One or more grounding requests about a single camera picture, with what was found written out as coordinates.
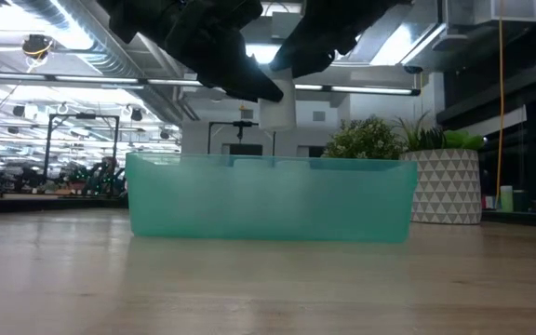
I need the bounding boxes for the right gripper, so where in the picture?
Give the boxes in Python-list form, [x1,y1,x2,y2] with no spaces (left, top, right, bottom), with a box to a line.
[271,0,411,78]

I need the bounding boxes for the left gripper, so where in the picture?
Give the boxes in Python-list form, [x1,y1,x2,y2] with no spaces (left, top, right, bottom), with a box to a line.
[130,0,285,102]

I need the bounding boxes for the green translucent plastic basket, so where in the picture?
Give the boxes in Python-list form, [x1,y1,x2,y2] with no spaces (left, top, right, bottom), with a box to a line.
[125,152,419,244]

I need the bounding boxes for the grey ceiling box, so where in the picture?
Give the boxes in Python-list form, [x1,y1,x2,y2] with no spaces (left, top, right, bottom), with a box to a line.
[271,11,303,41]

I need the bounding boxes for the black screen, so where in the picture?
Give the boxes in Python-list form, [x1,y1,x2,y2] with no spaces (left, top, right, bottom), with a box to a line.
[228,142,264,156]

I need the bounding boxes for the small-leaved green bush plant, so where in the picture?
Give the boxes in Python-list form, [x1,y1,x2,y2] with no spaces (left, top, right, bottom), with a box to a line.
[322,114,407,161]

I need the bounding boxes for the long LED light bar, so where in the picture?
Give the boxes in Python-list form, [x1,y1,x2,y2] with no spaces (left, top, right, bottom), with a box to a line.
[0,70,422,97]

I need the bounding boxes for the person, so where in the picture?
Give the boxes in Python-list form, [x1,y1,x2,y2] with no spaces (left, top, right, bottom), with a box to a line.
[100,155,119,178]

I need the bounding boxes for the green succulent plant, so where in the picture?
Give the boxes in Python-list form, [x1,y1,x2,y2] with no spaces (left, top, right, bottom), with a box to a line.
[395,113,487,154]

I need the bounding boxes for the white triangle-patterned pot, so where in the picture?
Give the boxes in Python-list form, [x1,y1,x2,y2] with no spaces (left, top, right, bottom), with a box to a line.
[400,148,483,226]

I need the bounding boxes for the dark background table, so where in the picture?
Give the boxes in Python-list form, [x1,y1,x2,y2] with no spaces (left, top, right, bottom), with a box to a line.
[0,194,128,216]

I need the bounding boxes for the light green cup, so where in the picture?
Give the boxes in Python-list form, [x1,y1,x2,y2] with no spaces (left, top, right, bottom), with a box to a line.
[500,184,515,213]

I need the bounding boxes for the dark green cup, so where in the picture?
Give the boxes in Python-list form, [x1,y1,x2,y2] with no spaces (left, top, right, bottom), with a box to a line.
[513,189,529,213]

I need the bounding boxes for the black desk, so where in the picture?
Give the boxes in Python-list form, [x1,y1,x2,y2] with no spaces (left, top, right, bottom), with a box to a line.
[480,208,536,230]

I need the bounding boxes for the black gantry frame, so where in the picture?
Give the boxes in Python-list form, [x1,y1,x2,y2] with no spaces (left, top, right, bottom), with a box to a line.
[208,119,277,157]
[42,113,121,187]

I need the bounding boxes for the round black ceiling camera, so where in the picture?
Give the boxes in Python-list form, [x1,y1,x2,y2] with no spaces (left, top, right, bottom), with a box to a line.
[20,33,55,60]

